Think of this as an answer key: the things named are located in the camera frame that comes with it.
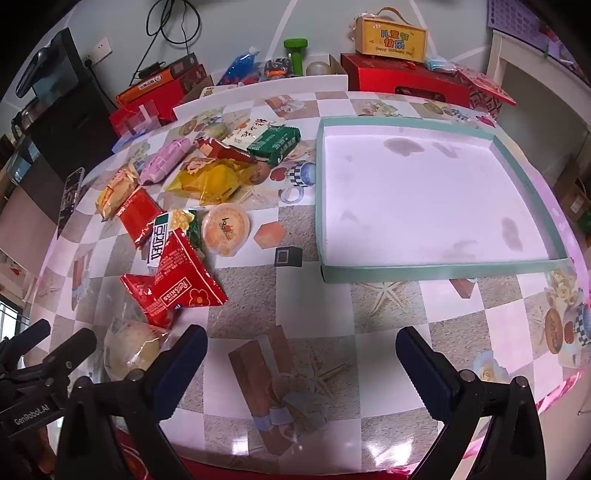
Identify orange and yellow snack packet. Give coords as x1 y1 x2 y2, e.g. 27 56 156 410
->
95 164 139 220

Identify orange jelly cup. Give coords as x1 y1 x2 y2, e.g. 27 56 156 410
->
202 202 252 257

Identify orange carton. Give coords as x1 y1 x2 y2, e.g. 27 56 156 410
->
115 65 185 107

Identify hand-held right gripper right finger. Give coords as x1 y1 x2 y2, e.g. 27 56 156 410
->
394 326 546 480

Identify pink snack packet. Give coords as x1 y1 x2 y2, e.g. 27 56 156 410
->
139 137 192 186

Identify dark red-printed carton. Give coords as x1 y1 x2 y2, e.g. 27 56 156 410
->
159 52 208 93

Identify multicoloured toy bundle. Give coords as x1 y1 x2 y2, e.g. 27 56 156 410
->
264 58 293 80

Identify black smartphone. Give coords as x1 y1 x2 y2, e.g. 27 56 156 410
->
55 167 86 241

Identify blue bottle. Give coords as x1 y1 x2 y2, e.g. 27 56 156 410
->
217 46 260 86

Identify shallow green-rimmed cardboard tray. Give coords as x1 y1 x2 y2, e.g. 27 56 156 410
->
316 117 571 284

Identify black cable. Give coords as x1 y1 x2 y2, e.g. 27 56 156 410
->
134 0 204 79

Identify green dumbbell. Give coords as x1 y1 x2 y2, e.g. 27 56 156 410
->
283 38 308 77

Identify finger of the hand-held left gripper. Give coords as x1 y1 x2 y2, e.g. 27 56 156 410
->
28 328 98 386
0 318 51 365

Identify brown cardboard box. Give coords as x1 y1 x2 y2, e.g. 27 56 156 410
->
551 154 591 227

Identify white packet with orange print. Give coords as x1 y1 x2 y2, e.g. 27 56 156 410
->
222 116 287 151

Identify light blue tissue pack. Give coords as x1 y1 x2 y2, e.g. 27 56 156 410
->
425 53 458 72

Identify white shelf unit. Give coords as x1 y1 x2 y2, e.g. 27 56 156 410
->
485 30 591 153

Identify large red gift box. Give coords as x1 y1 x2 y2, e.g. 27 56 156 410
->
341 53 474 109

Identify black water dispenser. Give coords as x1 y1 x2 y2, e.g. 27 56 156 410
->
16 28 88 100

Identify shiny red patterned packet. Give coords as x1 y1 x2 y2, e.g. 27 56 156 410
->
115 187 162 250

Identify yellow cracker packet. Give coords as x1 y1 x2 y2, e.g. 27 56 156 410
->
164 157 257 206

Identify white wall socket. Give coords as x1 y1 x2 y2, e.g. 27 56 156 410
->
84 38 113 65

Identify yellow gift box with handle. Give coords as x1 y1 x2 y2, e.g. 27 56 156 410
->
353 7 428 64

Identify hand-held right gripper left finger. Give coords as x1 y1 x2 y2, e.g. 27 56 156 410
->
55 324 209 480

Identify small black square tag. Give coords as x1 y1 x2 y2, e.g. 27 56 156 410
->
274 247 303 268

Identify clear plastic box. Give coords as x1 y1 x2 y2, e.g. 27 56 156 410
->
122 104 160 134

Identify red triangular snack packet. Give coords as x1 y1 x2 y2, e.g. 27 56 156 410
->
120 228 229 329

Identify red patterned box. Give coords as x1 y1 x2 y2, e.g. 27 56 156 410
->
455 65 518 121

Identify green and white snack packet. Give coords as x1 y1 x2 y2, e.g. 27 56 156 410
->
145 209 204 271

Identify clear-wrapped pale pastry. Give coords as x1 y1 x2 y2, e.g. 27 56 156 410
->
95 318 185 384

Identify purple plastic basket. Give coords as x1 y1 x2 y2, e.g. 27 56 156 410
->
487 0 550 35

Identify black cabinet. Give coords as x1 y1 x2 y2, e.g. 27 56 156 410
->
28 76 118 160

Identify red biscuit packet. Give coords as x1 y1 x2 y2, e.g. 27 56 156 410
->
198 137 254 163

